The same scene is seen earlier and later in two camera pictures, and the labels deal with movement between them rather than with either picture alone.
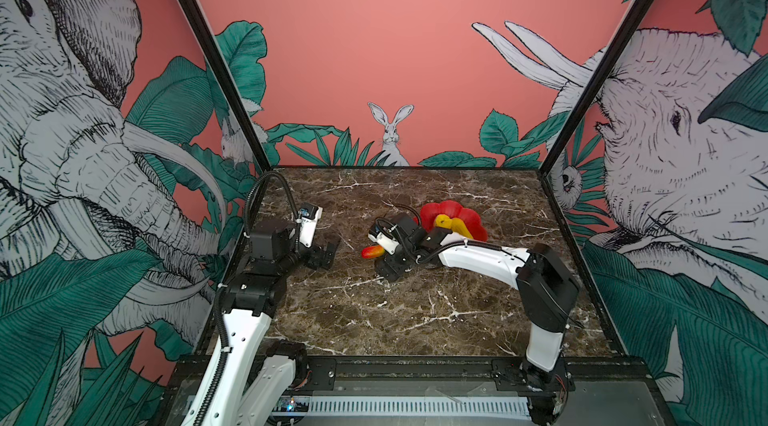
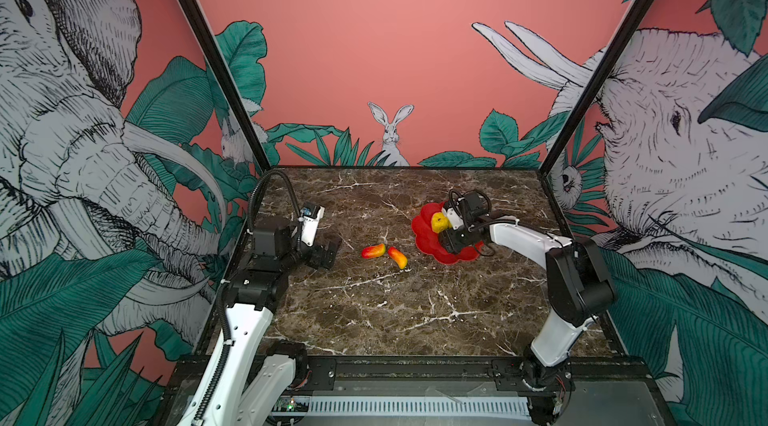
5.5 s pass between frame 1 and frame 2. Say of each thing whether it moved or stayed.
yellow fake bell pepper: stayed
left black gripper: stayed
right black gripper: moved
